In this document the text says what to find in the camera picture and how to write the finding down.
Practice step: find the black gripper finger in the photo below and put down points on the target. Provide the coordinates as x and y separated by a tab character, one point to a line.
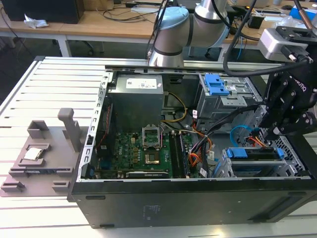
273	91
287	109

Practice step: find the hard disk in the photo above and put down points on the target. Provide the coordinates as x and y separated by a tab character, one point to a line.
239	153

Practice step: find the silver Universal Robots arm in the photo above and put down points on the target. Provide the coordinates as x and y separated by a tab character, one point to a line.
171	32

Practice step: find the metal disk bay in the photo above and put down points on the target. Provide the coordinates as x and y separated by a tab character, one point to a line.
292	163

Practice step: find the black RAM slot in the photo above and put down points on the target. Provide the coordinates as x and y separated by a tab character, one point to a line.
174	156
184	156

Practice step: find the blue drive cage latch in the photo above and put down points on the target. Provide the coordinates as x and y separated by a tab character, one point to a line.
215	85

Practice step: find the metal drive cage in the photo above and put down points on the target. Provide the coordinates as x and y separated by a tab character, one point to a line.
213	106

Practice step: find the small black box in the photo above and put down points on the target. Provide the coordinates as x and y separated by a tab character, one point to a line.
255	21

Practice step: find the blue box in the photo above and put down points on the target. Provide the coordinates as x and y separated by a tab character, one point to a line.
302	12

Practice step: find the CPU socket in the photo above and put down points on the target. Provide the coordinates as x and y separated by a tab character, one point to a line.
151	138

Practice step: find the square chipset chip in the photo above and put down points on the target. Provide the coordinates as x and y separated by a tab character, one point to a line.
152	159

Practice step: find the grey power supply unit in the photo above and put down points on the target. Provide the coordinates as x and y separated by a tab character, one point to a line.
133	104

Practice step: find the black PC case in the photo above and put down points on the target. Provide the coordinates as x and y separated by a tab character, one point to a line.
173	205

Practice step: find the black graphics card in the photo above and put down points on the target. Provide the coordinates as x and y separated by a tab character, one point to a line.
148	174

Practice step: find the green motherboard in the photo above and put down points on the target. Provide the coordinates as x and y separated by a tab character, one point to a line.
123	153

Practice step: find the wooden desk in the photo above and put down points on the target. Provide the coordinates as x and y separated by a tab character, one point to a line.
99	27

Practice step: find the grey parts rack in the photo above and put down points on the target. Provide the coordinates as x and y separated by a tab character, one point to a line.
57	148

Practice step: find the black computer box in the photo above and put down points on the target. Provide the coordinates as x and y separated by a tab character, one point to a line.
42	11

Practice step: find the silver CPU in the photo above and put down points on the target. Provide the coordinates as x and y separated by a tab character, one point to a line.
33	153

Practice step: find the crumpled white paper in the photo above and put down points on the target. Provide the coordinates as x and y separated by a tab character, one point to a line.
34	21

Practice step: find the silver camera box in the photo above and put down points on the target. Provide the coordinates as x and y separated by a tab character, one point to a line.
270	44

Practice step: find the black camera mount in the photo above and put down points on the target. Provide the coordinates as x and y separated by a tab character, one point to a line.
297	34

